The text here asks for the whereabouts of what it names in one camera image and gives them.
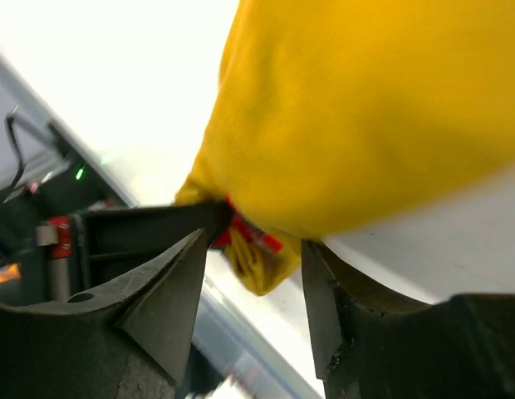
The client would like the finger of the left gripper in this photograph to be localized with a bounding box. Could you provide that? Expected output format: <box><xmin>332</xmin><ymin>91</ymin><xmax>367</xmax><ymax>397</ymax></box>
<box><xmin>76</xmin><ymin>202</ymin><xmax>233</xmax><ymax>287</ymax></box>

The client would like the yellow bear sock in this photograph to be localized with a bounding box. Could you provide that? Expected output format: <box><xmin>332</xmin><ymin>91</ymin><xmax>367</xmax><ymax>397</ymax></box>
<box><xmin>174</xmin><ymin>1</ymin><xmax>515</xmax><ymax>296</ymax></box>

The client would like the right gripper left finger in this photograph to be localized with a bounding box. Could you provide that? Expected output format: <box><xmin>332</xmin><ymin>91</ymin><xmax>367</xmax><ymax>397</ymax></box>
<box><xmin>0</xmin><ymin>230</ymin><xmax>207</xmax><ymax>398</ymax></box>

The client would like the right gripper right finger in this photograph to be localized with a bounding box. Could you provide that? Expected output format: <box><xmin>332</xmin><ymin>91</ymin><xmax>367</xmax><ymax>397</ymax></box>
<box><xmin>302</xmin><ymin>241</ymin><xmax>428</xmax><ymax>398</ymax></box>

